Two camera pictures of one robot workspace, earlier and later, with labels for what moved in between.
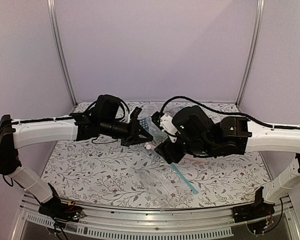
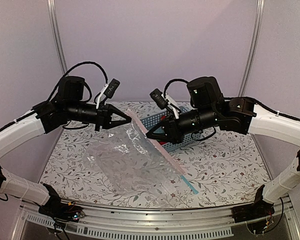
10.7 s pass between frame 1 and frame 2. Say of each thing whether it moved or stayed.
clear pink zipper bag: moved
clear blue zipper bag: stayed
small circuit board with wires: stayed
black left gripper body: moved
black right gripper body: moved
